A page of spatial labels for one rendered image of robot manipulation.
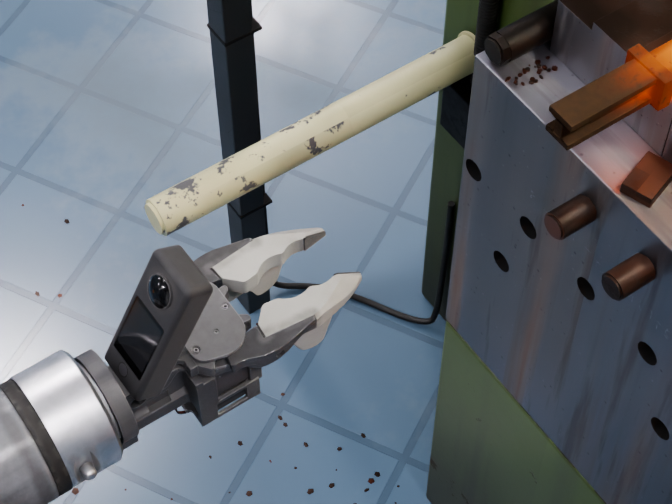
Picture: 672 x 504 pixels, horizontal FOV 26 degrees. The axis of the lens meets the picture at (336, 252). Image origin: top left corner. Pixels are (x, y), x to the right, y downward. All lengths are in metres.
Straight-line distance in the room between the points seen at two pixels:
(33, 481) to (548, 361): 0.67
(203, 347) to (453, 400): 0.80
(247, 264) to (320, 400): 1.10
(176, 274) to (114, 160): 1.49
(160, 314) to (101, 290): 1.31
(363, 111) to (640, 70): 0.52
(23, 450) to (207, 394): 0.14
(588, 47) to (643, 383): 0.32
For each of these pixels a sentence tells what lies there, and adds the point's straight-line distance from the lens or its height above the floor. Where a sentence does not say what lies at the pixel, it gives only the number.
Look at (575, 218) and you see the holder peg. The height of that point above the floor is 0.88.
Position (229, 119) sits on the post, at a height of 0.46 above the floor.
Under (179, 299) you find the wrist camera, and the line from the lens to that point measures 0.98.
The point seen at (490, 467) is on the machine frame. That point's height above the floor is 0.28.
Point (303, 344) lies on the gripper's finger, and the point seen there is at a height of 0.96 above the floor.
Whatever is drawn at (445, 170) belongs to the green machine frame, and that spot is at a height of 0.34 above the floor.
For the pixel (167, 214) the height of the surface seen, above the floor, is 0.64.
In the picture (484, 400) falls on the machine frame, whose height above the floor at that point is 0.40.
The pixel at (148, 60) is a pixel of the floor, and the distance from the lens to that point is 2.60.
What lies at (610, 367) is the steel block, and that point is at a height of 0.69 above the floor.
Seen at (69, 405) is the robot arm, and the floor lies 1.02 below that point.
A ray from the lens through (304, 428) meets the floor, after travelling 2.15.
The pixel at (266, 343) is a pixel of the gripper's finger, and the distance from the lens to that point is 1.05.
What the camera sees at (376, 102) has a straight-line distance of 1.67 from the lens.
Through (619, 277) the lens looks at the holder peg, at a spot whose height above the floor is 0.88.
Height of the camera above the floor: 1.89
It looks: 55 degrees down
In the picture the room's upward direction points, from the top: straight up
